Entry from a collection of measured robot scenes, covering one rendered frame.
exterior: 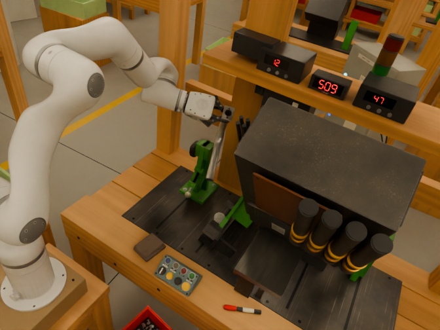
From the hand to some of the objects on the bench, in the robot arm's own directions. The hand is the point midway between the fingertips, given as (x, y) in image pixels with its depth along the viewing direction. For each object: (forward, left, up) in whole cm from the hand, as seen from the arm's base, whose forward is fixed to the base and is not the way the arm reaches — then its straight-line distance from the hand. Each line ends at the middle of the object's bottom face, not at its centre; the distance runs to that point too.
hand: (224, 114), depth 126 cm
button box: (-43, -8, -48) cm, 65 cm away
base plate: (-16, -30, -46) cm, 57 cm away
